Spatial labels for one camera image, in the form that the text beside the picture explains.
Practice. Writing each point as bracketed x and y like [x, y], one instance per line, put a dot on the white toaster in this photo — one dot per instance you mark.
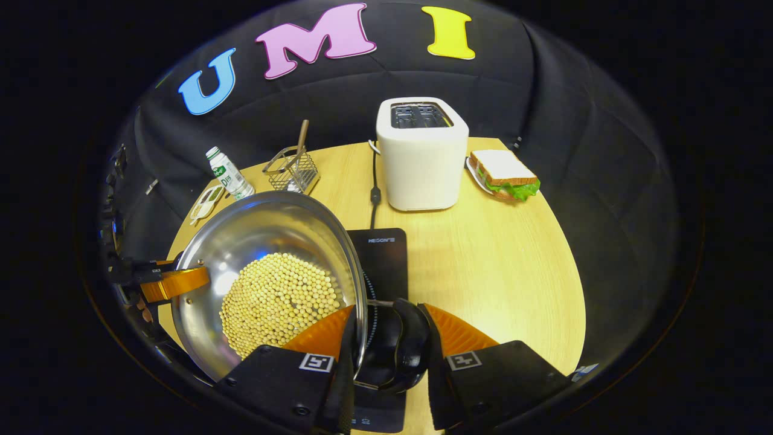
[423, 163]

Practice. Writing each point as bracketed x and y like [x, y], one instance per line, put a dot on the divided dish of beans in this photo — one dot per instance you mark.
[207, 202]

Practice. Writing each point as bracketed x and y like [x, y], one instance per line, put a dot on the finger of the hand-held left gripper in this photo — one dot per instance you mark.
[175, 283]

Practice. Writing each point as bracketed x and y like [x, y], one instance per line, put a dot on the small metal clip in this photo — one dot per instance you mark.
[151, 186]

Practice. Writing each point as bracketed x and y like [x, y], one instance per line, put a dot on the white drink bottle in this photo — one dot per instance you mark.
[229, 175]

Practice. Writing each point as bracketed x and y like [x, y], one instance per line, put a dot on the small white plate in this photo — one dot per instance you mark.
[474, 175]

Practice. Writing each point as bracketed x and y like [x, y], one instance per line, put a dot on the wooden stick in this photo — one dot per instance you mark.
[301, 142]

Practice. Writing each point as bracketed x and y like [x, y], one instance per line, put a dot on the steel pot with soybeans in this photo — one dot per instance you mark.
[272, 254]

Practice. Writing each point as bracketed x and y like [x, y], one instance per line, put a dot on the black induction cooktop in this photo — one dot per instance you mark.
[383, 260]

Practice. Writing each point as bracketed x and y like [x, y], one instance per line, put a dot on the sandwich with lettuce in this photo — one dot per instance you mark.
[504, 172]

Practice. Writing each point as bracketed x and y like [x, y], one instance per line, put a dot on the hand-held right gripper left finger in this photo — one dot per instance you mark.
[284, 380]

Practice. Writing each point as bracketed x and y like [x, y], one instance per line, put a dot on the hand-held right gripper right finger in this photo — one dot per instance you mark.
[495, 380]

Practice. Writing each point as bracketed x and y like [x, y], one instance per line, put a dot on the small clear utensil holder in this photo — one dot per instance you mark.
[296, 172]

